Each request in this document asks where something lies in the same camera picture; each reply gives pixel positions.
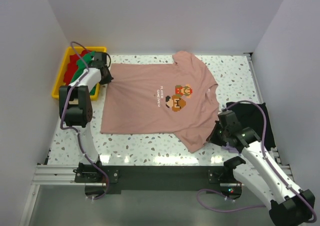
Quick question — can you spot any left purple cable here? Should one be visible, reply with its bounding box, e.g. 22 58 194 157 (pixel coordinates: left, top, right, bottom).
59 40 112 200

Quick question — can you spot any yellow plastic bin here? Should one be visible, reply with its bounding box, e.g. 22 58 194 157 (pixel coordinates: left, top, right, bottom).
51 46 107 101

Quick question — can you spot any green t shirt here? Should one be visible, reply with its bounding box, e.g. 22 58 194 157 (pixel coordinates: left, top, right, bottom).
70 49 96 83

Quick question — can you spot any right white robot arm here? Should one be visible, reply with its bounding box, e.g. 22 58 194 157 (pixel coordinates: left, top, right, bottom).
210 110 317 226

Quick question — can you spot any aluminium frame rail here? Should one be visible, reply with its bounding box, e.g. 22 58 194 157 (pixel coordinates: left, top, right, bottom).
31 149 78 186

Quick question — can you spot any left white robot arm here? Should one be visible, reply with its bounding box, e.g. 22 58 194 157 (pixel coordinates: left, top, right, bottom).
58 51 113 182

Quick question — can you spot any black folded t shirt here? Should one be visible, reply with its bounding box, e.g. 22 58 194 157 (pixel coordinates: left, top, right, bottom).
230 103 276 151

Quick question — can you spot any lavender folded t shirt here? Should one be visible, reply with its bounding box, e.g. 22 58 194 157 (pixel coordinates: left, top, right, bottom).
221 142 241 155

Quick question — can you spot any pink t shirt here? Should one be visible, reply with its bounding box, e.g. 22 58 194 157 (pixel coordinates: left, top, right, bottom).
100 51 219 153

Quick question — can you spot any red t shirt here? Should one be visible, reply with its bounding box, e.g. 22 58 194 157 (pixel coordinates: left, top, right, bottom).
63 54 80 85

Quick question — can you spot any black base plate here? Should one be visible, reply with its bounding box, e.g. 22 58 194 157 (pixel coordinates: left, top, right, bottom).
73 163 243 198

